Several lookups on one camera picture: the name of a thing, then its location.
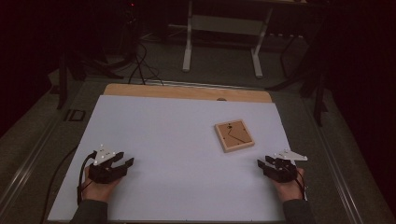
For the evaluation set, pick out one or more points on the grey metal floor strip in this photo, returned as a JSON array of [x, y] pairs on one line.
[[199, 84]]

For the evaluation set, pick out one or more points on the person's left hand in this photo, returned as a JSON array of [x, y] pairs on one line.
[[98, 191]]

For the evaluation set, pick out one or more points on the dark equipment with red light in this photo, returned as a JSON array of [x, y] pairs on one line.
[[130, 28]]

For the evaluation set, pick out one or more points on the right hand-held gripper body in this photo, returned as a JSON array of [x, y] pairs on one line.
[[285, 171]]

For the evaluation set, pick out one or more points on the person's right hand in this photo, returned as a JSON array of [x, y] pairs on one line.
[[291, 190]]

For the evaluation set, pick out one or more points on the grey metal floor rail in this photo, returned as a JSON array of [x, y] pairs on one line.
[[336, 174], [21, 183]]

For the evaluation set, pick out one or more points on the black metal stand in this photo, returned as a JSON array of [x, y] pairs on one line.
[[319, 99]]

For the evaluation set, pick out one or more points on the black floor socket box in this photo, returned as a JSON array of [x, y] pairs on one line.
[[74, 115]]

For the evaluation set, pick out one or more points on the white metal desk frame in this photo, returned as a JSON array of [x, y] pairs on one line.
[[224, 25]]

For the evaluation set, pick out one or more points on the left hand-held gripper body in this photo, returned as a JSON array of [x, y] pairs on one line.
[[104, 174]]

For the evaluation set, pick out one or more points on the small wooden box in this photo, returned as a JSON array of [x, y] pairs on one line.
[[235, 137]]

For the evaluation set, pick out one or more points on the white table cover sheet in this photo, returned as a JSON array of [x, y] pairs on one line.
[[174, 174]]

